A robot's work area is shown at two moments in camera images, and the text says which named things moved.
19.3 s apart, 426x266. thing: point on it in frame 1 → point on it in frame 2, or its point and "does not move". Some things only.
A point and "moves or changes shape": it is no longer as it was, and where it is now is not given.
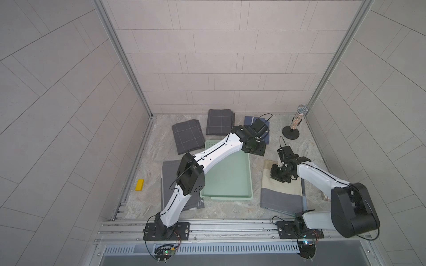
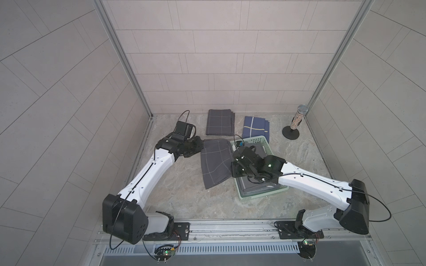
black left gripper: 260,149 → 198,146
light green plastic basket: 230,180 → 247,189
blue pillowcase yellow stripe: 248,120 does not move
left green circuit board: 164,252 does not move
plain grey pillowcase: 168,179 → 248,188
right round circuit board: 307,249 does not move
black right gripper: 273,175 → 234,172
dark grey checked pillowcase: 188,136 moves or changes shape
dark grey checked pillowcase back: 219,122 does not move
